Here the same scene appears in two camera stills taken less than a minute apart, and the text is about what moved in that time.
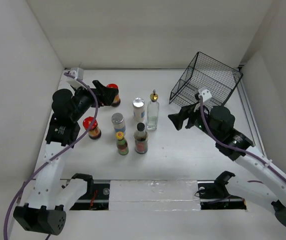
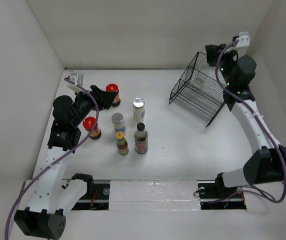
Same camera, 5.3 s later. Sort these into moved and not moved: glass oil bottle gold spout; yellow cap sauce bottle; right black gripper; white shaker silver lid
Moved: right black gripper; glass oil bottle gold spout
Not moved: yellow cap sauce bottle; white shaker silver lid
